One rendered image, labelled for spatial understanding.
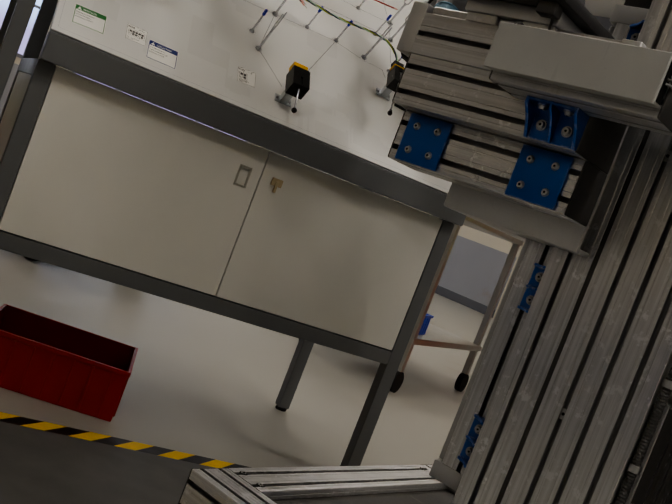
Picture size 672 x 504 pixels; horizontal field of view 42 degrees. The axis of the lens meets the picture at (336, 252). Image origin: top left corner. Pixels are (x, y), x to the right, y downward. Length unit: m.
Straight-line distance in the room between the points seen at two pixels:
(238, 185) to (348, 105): 0.39
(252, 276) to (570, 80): 1.24
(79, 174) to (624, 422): 1.33
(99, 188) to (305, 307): 0.63
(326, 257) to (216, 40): 0.63
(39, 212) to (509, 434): 1.20
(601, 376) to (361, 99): 1.22
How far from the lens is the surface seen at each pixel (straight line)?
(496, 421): 1.56
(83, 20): 2.15
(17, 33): 2.08
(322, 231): 2.33
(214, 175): 2.22
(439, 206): 2.43
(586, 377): 1.50
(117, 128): 2.16
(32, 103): 2.13
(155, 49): 2.18
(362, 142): 2.35
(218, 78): 2.21
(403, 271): 2.46
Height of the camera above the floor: 0.74
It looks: 3 degrees down
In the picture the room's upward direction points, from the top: 21 degrees clockwise
